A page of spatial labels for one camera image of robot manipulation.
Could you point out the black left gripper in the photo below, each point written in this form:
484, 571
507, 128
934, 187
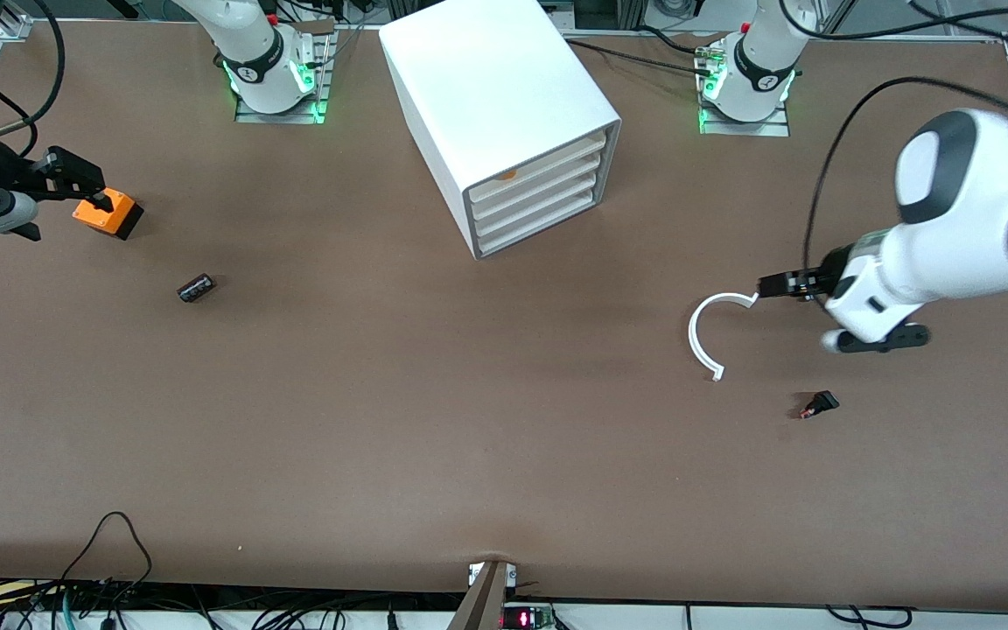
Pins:
829, 272

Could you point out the white plastic drawer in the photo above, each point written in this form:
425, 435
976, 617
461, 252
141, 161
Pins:
539, 228
539, 180
539, 213
539, 197

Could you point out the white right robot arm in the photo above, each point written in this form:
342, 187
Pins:
259, 52

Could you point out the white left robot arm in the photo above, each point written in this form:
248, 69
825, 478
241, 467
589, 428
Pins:
968, 219

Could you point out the orange and black box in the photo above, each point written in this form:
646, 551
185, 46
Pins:
106, 219

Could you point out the black cylindrical capacitor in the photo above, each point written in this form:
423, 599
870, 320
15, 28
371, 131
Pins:
196, 287

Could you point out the device with red display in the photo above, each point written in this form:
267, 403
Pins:
526, 619

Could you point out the black switch with red tip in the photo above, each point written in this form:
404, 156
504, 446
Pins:
822, 402

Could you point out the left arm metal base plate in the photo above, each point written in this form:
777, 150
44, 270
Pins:
775, 129

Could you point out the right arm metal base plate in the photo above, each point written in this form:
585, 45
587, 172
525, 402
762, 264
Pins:
247, 115

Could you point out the aluminium table edge rail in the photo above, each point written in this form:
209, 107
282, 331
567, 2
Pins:
889, 37

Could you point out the white drawer cabinet grey frame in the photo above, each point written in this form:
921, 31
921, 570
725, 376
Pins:
486, 87

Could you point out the brown camera post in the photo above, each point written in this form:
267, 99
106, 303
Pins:
482, 604

